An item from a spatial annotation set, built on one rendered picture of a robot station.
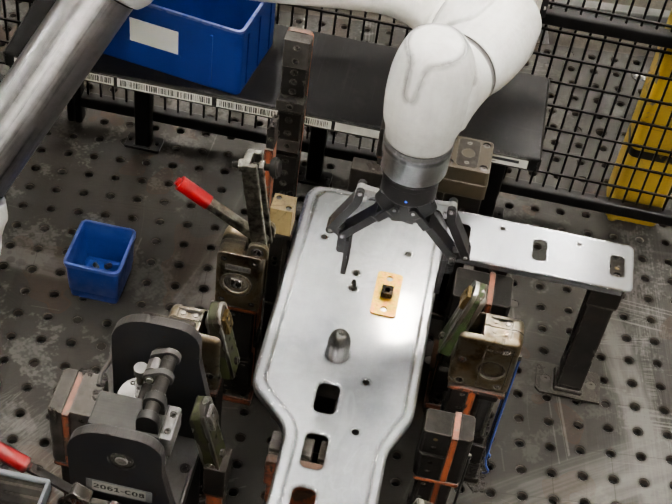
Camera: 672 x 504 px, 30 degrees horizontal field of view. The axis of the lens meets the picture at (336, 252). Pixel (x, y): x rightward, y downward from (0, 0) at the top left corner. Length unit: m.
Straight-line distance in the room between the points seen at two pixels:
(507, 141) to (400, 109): 0.56
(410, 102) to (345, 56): 0.66
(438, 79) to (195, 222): 0.92
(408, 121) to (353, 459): 0.44
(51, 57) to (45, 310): 0.47
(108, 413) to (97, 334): 0.67
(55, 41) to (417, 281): 0.64
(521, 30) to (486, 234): 0.41
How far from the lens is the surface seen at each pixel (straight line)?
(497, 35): 1.61
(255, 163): 1.69
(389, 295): 1.81
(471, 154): 1.98
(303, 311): 1.79
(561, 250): 1.95
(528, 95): 2.16
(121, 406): 1.49
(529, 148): 2.06
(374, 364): 1.74
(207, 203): 1.75
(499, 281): 1.91
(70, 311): 2.18
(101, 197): 2.36
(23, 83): 1.95
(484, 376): 1.81
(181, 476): 1.66
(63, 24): 1.93
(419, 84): 1.50
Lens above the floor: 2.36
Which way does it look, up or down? 47 degrees down
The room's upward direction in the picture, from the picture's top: 9 degrees clockwise
